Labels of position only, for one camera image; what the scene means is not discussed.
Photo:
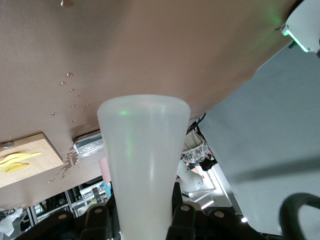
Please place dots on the translucent squeeze bottle orange cap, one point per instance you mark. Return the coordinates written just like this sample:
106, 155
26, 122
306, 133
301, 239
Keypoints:
142, 150

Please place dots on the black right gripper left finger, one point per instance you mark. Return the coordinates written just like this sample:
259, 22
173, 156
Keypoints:
97, 222

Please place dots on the person in patterned clothes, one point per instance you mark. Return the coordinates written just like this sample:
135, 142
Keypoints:
197, 153

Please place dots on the pink plastic cup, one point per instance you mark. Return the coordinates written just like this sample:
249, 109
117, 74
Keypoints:
105, 170

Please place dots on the silver digital kitchen scale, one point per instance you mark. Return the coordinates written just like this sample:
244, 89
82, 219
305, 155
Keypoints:
87, 147

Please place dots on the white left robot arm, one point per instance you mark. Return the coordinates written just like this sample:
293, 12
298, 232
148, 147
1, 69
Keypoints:
191, 178

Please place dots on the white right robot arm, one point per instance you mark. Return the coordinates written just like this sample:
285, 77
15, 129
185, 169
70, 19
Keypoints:
302, 22

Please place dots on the white plastic bag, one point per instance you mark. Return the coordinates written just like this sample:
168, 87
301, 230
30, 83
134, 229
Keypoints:
10, 222

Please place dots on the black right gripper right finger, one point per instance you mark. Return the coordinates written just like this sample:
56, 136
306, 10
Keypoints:
185, 220

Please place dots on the spilled liquid puddle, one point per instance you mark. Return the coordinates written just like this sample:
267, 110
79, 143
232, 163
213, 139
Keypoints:
70, 158

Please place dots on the yellow plastic fork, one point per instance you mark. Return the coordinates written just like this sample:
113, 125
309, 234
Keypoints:
20, 156

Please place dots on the wooden cutting board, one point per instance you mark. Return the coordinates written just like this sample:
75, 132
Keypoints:
45, 165

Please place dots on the metal equipment shelf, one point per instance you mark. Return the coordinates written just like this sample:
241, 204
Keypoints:
85, 192

